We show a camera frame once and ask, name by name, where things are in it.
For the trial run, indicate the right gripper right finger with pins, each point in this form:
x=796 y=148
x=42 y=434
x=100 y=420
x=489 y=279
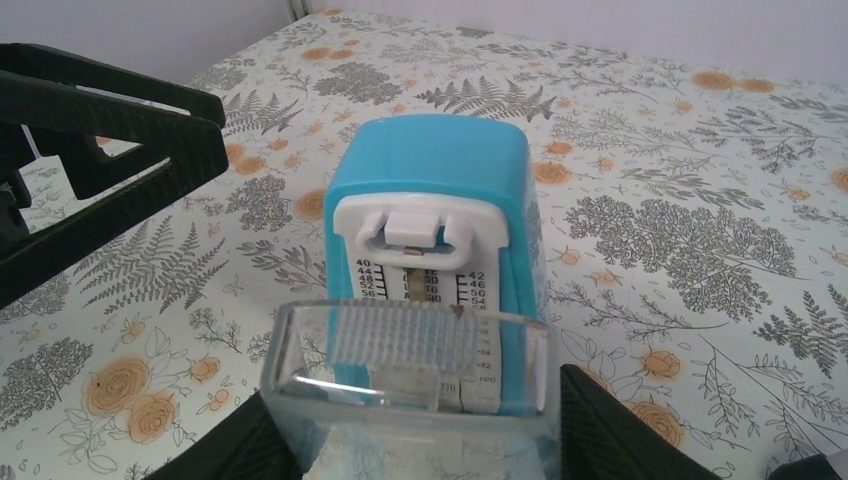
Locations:
x=602 y=439

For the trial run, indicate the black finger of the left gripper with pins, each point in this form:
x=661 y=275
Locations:
x=129 y=144

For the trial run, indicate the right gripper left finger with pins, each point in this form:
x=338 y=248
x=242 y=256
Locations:
x=246 y=445

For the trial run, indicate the clear metronome cover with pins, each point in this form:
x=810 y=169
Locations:
x=399 y=390

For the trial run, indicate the floral table mat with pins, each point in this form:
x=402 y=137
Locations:
x=695 y=243

